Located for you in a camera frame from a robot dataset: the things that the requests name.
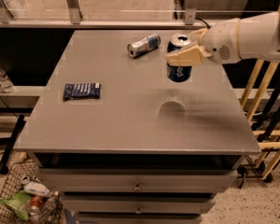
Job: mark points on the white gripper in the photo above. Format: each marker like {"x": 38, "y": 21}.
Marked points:
{"x": 220, "y": 44}

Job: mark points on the blue pepsi can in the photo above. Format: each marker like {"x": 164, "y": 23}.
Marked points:
{"x": 178, "y": 73}

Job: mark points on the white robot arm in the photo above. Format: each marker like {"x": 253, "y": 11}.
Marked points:
{"x": 258, "y": 38}

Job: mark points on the silver blue red bull can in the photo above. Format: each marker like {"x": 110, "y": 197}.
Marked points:
{"x": 144, "y": 45}

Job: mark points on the blue rxbar blueberry wrapper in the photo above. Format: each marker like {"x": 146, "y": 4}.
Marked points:
{"x": 77, "y": 91}

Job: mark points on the silver can in basket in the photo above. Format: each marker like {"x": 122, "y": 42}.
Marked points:
{"x": 25, "y": 179}

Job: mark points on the red soda can in basket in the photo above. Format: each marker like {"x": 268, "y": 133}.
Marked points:
{"x": 36, "y": 204}

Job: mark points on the grey drawer cabinet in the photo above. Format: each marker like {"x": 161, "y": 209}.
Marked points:
{"x": 149, "y": 150}

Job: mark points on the clear plastic water bottle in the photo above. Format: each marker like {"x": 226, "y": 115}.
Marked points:
{"x": 5, "y": 82}

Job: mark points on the white plastic bottle in basket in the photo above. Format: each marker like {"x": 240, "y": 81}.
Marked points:
{"x": 37, "y": 189}

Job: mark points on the black stand leg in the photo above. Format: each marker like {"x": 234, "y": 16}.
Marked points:
{"x": 10, "y": 144}

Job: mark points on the green snack bag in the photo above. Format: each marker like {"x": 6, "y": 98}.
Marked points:
{"x": 18, "y": 204}

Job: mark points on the yellow wooden cart frame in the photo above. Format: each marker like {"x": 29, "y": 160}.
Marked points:
{"x": 268, "y": 139}

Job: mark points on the wire mesh basket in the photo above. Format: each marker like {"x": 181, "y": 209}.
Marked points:
{"x": 51, "y": 211}

